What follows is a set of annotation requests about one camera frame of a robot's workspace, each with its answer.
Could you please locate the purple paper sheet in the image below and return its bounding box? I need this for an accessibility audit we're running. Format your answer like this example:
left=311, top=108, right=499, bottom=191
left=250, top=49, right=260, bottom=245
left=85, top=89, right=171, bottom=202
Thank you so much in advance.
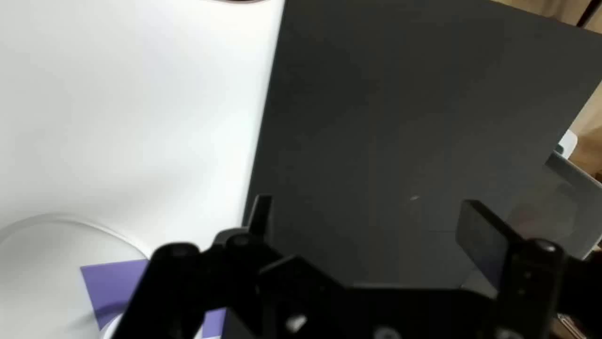
left=81, top=260, right=226, bottom=339

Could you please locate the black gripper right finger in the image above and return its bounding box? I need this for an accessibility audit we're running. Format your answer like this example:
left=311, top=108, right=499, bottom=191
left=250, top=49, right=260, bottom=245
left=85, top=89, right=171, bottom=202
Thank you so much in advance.
left=456, top=200, right=602, bottom=339

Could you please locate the black table mat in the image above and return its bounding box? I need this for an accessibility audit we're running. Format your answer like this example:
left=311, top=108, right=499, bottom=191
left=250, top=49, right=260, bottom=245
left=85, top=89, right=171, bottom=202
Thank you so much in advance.
left=252, top=0, right=602, bottom=289

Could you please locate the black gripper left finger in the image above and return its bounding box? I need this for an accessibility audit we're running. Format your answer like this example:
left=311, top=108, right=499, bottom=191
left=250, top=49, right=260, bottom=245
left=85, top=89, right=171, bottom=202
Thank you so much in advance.
left=111, top=196, right=290, bottom=339

